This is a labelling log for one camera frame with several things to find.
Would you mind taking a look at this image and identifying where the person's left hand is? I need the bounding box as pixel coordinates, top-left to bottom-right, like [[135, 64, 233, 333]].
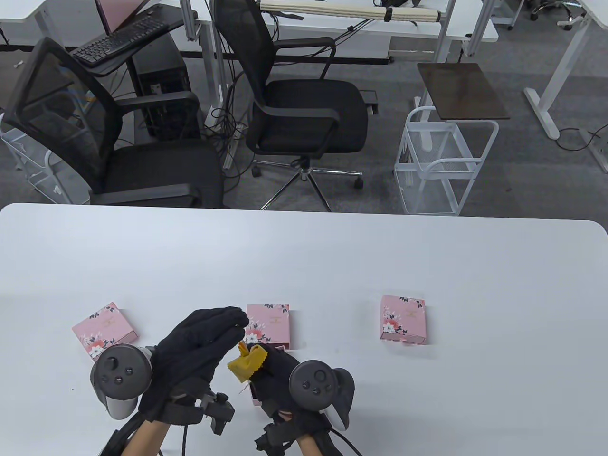
[[138, 306, 250, 423]]

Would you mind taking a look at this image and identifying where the person's right hand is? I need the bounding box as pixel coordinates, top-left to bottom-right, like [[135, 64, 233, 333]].
[[247, 343, 333, 438]]

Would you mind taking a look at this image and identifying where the yellow cleaning cloth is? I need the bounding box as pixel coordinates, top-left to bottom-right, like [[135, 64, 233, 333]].
[[227, 342, 268, 383]]

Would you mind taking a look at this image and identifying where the pink floral gift box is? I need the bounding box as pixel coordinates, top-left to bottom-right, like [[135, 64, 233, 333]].
[[72, 302, 140, 366]]

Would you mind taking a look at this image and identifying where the pink floral box sleeve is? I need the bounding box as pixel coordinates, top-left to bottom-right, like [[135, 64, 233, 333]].
[[380, 294, 427, 346]]

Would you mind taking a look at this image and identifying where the person's right forearm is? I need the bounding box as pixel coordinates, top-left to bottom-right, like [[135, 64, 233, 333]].
[[294, 435, 328, 456]]

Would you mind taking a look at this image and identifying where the person's left forearm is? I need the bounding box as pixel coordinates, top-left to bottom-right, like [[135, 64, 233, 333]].
[[124, 420, 171, 456]]

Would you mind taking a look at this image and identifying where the grey hand controller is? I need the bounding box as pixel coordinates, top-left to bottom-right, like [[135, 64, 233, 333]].
[[90, 343, 153, 420], [289, 360, 356, 432]]

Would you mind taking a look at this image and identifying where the black mesh office chair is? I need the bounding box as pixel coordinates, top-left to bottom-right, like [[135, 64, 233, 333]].
[[2, 37, 227, 209]]

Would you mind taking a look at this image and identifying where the black chair chrome base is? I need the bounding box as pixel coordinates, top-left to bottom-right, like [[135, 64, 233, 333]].
[[212, 0, 370, 212]]

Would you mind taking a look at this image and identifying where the black computer tower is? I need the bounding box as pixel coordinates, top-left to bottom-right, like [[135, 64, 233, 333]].
[[131, 34, 202, 141]]

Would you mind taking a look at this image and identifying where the black keyboard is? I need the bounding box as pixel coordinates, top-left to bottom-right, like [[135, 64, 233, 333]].
[[71, 17, 171, 67]]

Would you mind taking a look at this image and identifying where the black keyboard tray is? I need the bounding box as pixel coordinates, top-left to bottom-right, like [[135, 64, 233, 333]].
[[71, 6, 186, 77]]

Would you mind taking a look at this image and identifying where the dark brown wooden board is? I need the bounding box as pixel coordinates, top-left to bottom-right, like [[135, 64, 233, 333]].
[[417, 63, 511, 120]]

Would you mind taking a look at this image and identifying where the rolled beige mat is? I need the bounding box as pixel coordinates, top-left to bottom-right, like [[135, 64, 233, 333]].
[[259, 0, 442, 23]]

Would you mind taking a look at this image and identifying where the white desk foot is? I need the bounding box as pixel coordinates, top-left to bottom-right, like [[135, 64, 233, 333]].
[[579, 127, 608, 172]]

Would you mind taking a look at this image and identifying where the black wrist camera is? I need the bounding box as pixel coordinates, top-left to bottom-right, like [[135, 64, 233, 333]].
[[199, 389, 236, 435], [255, 423, 297, 454]]

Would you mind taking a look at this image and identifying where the tangle of black cables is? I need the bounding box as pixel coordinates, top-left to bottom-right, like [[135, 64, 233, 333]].
[[204, 57, 252, 190]]

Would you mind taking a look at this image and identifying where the white wire cart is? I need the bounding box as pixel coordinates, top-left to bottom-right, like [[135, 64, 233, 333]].
[[0, 114, 72, 205], [393, 107, 499, 217]]

